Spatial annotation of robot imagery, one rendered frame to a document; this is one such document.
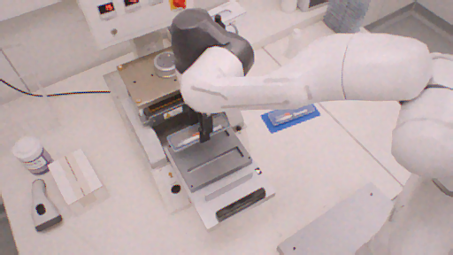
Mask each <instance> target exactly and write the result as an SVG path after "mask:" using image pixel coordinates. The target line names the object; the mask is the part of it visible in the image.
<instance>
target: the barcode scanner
mask: <svg viewBox="0 0 453 255"><path fill-rule="evenodd" d="M32 195H33V203H32V206H31V215H32V219H33V221H34V223H35V229H36V231H37V232H39V231H43V230H44V229H46V228H49V227H50V226H52V225H56V224H57V223H59V222H60V221H62V220H63V218H62V216H61V215H60V214H59V212H58V210H57V207H56V206H54V204H53V203H51V201H50V200H49V199H48V198H47V197H46V184H45V183H44V180H42V179H38V180H35V181H33V184H32Z"/></svg>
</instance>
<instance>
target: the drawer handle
mask: <svg viewBox="0 0 453 255"><path fill-rule="evenodd" d="M265 197H266V190H265V189H264V187H261V188H260V189H257V190H255V191H254V192H251V193H249V194H248V195H247V196H245V197H242V198H239V199H238V200H236V201H235V202H233V203H232V204H230V205H226V206H225V207H224V208H221V209H219V210H218V211H216V213H215V217H216V219H217V221H218V223H220V222H221V221H222V219H223V218H225V217H226V216H227V215H229V214H232V213H233V212H236V211H238V210H239V209H241V208H243V207H244V206H245V205H249V204H250V203H251V202H254V201H256V200H258V199H259V198H262V199H263V198H265Z"/></svg>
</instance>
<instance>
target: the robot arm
mask: <svg viewBox="0 0 453 255"><path fill-rule="evenodd" d="M171 40H172V50H173V55H174V56H175V58H174V61H173V62H174V65H175V68H176V78H177V81H179V83H180V92H181V94H182V97H183V99H184V101H185V105H187V106H188V117H189V124H190V126H191V127H192V126H193V125H195V124H198V123H199V125H200V127H199V128H198V134H199V141H200V143H204V142H206V141H207V140H211V138H210V133H212V132H213V117H212V115H213V113H217V112H225V111H248V110H282V109H298V108H301V107H302V106H304V105H309V104H314V103H320V102H328V101H342V100H360V101H374V102H380V101H396V102H397V103H399V104H400V105H401V109H400V112H399V114H398V120H397V122H396V125H395V129H393V130H392V151H391V153H392V156H394V158H395V160H396V162H398V164H399V165H401V166H402V167H404V168H405V169H406V170H408V171H409V172H411V176H410V177H409V178H408V181H407V182H406V183H405V184H404V187H403V189H402V192H401V193H400V194H399V196H398V199H397V200H396V201H395V205H394V206H393V208H392V211H391V212H390V214H389V216H388V218H387V219H386V222H385V223H384V224H383V225H382V228H380V231H378V232H376V234H373V236H372V237H371V238H370V240H369V242H367V243H364V244H363V245H362V246H360V248H359V249H358V250H357V251H355V255H449V254H450V253H451V251H452V250H453V55H450V54H441V53H439V52H434V53H430V52H429V51H428V48H427V47H426V44H424V43H423V42H420V41H419V40H416V39H413V38H410V37H405V36H397V35H389V34H357V33H355V34H332V35H327V36H324V37H320V38H318V39H316V40H314V41H313V42H312V43H310V44H309V45H308V46H306V47H305V48H304V49H303V50H301V52H299V53H298V54H297V55H296V56H295V57H294V58H292V59H291V60H290V61H288V62H287V63H286V64H285V65H284V66H282V67H280V68H278V69H277V70H276V71H275V72H272V73H270V74H267V75H264V76H256V77H245V76H246V74H248V72H249V71H250V69H251V67H253V66H254V50H253V48H252V47H251V44H250V43H249V42H248V40H246V39H245V38H244V37H241V36H240V35H238V34H236V33H234V32H231V31H226V30H225V29H224V28H223V27H221V26H220V25H218V24H217V22H215V21H214V20H213V18H212V17H211V15H210V14H209V13H208V12H207V11H206V10H205V9H201V8H191V9H185V10H183V11H182V12H179V14H178V15H176V17H175V18H174V19H173V22H172V25H171Z"/></svg>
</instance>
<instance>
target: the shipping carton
mask: <svg viewBox="0 0 453 255"><path fill-rule="evenodd" d="M48 168H49V170H50V173H51V174H52V176H53V177H54V181H55V182H56V184H57V186H58V188H59V190H60V193H61V195H62V196H63V197H64V200H65V201H66V203H67V205H69V207H70V209H71V210H72V212H73V213H74V214H75V215H76V216H79V215H81V214H83V213H84V212H86V211H87V210H88V209H91V208H92V207H94V206H95V205H98V204H99V203H101V202H103V201H104V200H105V199H107V198H109V197H110V196H109V195H108V192H107V190H106V189H105V187H104V185H103V184H102V182H101V179H100V178H99V177H98V174H97V172H96V171H95V168H94V167H93V166H92V164H91V162H89V160H88V157H87V156H86V154H85V152H83V150H82V148H79V149H78V150H76V151H74V152H70V153H69V154H67V155H66V156H64V157H62V158H59V159H58V160H57V161H55V162H52V163H50V164H49V165H48Z"/></svg>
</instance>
